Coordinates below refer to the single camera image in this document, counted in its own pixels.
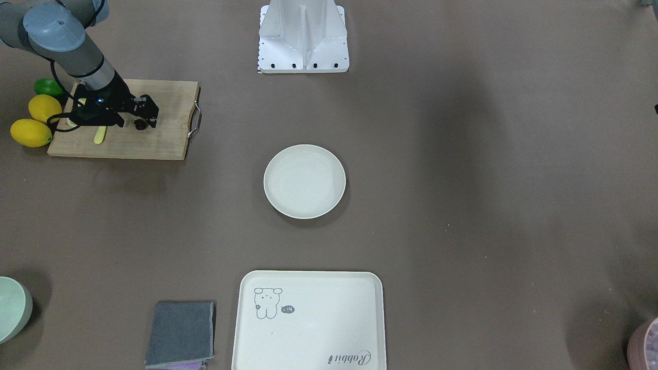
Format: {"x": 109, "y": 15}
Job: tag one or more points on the wooden cutting board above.
{"x": 169, "y": 140}

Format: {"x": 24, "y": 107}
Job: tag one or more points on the dark red cherry pair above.
{"x": 140, "y": 124}

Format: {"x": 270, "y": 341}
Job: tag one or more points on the folded grey cloth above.
{"x": 182, "y": 335}

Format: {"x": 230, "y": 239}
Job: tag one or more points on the yellow lemon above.
{"x": 31, "y": 133}
{"x": 42, "y": 107}

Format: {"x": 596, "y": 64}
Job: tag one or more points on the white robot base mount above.
{"x": 303, "y": 37}

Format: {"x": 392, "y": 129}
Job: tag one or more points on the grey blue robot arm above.
{"x": 56, "y": 31}

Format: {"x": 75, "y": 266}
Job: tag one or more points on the cream rabbit tray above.
{"x": 310, "y": 320}

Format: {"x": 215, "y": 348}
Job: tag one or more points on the yellow plastic knife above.
{"x": 100, "y": 135}

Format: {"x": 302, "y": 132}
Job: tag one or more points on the green lime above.
{"x": 48, "y": 86}

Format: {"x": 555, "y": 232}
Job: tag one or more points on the round cream plate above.
{"x": 304, "y": 181}

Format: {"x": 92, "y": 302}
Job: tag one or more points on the pink bowl with ice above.
{"x": 642, "y": 346}

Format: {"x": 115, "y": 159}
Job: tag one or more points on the mint green bowl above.
{"x": 16, "y": 308}

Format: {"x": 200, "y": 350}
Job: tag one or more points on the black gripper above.
{"x": 119, "y": 92}

